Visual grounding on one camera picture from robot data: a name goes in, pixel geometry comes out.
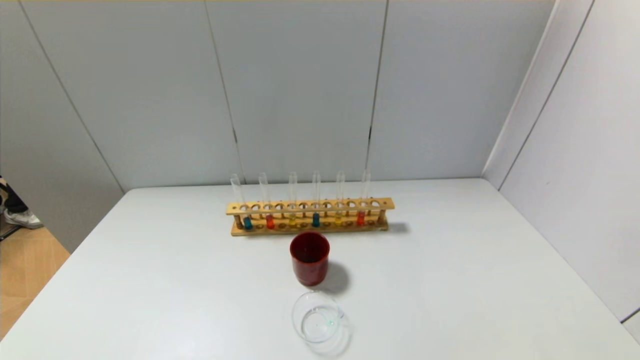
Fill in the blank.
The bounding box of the glass test tube red pigment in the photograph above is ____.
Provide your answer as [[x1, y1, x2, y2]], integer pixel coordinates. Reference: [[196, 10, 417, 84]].
[[356, 169, 372, 226], [258, 172, 276, 230]]

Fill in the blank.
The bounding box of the glass test tube blue pigment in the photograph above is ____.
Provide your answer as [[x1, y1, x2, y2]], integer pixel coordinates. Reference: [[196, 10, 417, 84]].
[[311, 170, 321, 228], [230, 173, 254, 231]]

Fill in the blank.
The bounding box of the glass test tube yellow pigment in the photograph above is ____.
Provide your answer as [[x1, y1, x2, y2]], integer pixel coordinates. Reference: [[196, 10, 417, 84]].
[[288, 171, 299, 227], [334, 170, 346, 226]]

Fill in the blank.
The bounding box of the wooden test tube rack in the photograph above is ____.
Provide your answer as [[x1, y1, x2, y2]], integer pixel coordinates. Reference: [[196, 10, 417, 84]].
[[225, 197, 396, 237]]

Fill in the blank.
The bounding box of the red plastic cup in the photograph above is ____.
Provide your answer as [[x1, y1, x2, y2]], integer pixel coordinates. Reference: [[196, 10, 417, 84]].
[[289, 231, 331, 288]]

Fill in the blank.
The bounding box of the clear glass beaker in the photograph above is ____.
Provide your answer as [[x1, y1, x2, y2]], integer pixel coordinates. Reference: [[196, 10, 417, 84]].
[[291, 291, 347, 345]]

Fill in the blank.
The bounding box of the white sneaker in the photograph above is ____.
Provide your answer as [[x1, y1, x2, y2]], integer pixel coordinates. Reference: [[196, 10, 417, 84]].
[[3, 209, 44, 230]]

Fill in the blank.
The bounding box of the dark trouser leg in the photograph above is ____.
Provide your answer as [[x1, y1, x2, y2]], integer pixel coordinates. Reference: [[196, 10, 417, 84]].
[[0, 182, 29, 215]]

